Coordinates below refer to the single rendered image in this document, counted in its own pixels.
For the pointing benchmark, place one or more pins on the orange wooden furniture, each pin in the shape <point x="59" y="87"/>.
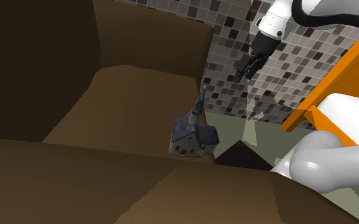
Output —
<point x="347" y="73"/>

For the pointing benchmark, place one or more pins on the dark grey church figure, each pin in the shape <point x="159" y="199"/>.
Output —
<point x="192" y="136"/>

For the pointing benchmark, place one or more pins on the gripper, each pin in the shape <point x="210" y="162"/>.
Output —
<point x="262" y="45"/>

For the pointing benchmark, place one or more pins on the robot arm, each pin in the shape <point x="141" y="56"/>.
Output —
<point x="319" y="161"/>

